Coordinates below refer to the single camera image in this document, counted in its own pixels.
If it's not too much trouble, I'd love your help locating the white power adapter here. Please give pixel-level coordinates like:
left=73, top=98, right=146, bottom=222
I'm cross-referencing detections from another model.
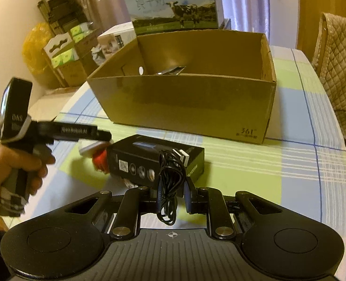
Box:
left=78, top=140, right=112, bottom=157

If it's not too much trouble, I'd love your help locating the black cable bundle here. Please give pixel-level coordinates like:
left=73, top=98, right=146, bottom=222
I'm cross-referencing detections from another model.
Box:
left=155, top=147, right=190, bottom=226

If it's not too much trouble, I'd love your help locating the black product box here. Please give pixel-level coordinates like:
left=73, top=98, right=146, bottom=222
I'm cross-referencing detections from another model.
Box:
left=106, top=134, right=205, bottom=189

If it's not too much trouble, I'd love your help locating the silver foil pouch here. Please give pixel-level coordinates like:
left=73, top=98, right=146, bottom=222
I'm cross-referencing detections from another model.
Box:
left=157, top=66, right=185, bottom=75

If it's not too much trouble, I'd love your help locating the red cat figurine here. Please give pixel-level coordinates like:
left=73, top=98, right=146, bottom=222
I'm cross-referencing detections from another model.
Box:
left=92, top=148, right=109, bottom=174

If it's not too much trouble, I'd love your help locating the person's left hand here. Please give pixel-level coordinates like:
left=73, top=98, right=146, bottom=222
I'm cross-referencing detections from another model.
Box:
left=0, top=145, right=55, bottom=195

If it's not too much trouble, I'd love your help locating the yellow plastic bag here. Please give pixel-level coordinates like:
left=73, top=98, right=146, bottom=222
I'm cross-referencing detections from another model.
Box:
left=22, top=22, right=54, bottom=75

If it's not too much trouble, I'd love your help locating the cardboard box with tissues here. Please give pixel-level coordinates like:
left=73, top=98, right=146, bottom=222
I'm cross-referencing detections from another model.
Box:
left=43, top=22, right=100, bottom=87

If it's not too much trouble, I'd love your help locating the white plastic bag clutter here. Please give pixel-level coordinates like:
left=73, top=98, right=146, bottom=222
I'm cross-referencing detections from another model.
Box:
left=91, top=44, right=106, bottom=66

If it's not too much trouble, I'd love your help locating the checkered tablecloth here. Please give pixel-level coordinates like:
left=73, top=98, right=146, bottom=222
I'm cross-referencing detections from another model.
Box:
left=3, top=45, right=346, bottom=281

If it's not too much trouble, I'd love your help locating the brown cardboard box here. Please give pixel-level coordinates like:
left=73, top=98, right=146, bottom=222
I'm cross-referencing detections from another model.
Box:
left=88, top=29, right=276, bottom=144

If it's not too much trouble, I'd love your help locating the folding hand cart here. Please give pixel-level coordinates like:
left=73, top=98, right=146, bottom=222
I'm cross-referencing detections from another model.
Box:
left=37, top=0, right=87, bottom=35

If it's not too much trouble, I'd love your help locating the white appliance box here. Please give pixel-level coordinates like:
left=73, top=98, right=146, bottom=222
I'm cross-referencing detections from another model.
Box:
left=97, top=22, right=136, bottom=59

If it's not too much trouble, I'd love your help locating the milk carton gift box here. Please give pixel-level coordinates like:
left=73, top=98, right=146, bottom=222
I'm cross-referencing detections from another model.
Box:
left=125, top=0, right=224, bottom=36

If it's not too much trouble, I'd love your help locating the quilted chair cover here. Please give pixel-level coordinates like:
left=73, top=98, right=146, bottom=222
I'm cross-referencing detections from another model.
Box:
left=311, top=13, right=346, bottom=131

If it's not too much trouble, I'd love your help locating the purple curtain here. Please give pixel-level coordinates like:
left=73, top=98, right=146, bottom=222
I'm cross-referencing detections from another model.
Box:
left=66, top=0, right=272, bottom=48

